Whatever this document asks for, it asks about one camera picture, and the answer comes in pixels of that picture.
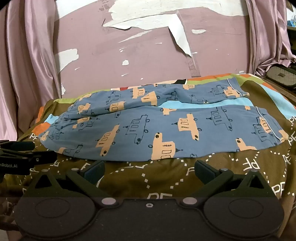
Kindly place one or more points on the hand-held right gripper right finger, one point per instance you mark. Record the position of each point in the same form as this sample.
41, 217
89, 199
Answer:
203, 172

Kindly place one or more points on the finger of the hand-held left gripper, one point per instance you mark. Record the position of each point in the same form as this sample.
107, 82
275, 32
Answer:
18, 145
34, 156

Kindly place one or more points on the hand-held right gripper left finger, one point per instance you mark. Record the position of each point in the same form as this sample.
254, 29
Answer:
95, 173

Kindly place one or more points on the blue car print pants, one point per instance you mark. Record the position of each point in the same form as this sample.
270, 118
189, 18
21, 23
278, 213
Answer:
143, 129

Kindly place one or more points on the striped printed bed sheet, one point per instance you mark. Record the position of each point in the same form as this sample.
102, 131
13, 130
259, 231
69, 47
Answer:
161, 177

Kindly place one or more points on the pink satin curtain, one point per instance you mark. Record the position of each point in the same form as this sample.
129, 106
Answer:
27, 69
268, 34

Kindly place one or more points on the small blue box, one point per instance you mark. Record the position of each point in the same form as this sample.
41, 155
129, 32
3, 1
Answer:
291, 23

